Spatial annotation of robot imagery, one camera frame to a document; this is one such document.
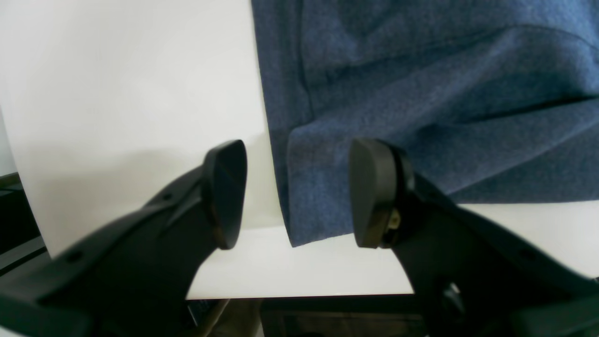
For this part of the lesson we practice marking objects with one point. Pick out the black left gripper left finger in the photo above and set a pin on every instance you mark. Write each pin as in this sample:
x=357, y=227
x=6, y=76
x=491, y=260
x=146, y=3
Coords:
x=131, y=277

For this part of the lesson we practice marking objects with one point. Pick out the blue T-shirt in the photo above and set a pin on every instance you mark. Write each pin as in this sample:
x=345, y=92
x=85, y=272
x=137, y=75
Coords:
x=494, y=101

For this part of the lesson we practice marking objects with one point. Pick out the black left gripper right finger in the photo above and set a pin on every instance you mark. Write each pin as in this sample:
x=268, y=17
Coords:
x=471, y=277

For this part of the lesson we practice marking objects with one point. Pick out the black OpenArm equipment case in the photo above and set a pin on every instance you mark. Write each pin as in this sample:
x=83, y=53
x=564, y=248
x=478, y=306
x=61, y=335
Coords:
x=21, y=245

